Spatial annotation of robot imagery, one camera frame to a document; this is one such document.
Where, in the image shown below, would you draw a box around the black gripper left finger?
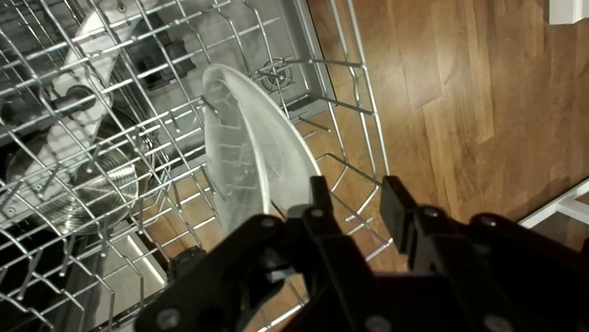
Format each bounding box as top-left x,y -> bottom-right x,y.
134,173 -> 393,332

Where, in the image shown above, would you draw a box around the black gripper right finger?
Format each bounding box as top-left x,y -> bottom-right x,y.
378,173 -> 589,332

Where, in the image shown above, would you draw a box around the wooden desk white legs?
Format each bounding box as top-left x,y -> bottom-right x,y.
516,175 -> 589,230

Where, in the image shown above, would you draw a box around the round ribbed metal disc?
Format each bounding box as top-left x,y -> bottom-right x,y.
56,155 -> 152,238

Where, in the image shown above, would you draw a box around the wire dishwasher rack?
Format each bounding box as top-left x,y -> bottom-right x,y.
0,0 -> 393,332

